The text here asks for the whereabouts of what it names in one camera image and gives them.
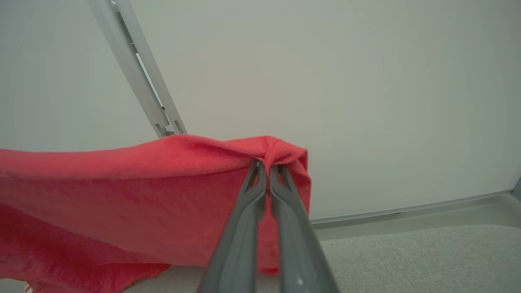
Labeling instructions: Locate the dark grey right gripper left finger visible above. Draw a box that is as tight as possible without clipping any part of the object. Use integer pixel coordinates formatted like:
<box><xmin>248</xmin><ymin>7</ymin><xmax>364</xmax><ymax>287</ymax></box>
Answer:
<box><xmin>197</xmin><ymin>160</ymin><xmax>267</xmax><ymax>293</ymax></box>

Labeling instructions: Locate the grey fabric sofa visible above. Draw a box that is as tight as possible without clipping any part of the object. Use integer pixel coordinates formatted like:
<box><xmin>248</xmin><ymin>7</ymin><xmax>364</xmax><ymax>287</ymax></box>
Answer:
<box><xmin>122</xmin><ymin>224</ymin><xmax>521</xmax><ymax>293</ymax></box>

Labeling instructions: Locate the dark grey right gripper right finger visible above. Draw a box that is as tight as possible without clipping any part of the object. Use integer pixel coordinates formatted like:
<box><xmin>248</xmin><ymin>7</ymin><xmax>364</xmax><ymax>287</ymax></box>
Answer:
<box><xmin>269</xmin><ymin>165</ymin><xmax>340</xmax><ymax>293</ymax></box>

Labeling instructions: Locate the grey partition post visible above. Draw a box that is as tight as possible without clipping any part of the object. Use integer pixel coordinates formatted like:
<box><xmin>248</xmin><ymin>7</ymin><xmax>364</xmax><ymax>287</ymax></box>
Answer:
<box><xmin>88</xmin><ymin>0</ymin><xmax>188</xmax><ymax>139</ymax></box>

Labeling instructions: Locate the red Bulls jersey shirt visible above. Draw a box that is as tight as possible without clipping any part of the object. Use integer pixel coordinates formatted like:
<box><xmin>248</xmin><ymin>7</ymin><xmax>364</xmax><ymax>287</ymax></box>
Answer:
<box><xmin>0</xmin><ymin>134</ymin><xmax>312</xmax><ymax>293</ymax></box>

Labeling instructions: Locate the grey partition base rail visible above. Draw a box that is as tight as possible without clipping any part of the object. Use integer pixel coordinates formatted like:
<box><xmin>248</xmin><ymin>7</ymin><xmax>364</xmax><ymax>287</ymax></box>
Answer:
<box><xmin>311</xmin><ymin>189</ymin><xmax>515</xmax><ymax>225</ymax></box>

